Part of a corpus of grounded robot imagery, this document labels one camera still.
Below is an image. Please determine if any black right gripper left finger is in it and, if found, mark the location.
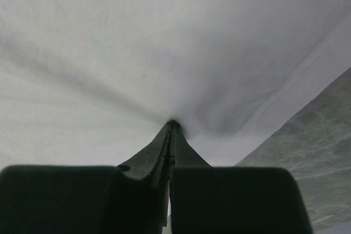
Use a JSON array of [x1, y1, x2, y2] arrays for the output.
[[1, 122, 172, 233]]

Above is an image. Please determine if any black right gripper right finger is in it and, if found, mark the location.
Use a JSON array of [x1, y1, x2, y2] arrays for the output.
[[169, 121, 313, 233]]

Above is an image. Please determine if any white t-shirt with red print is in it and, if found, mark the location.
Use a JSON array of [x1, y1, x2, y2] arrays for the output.
[[0, 0, 351, 234]]

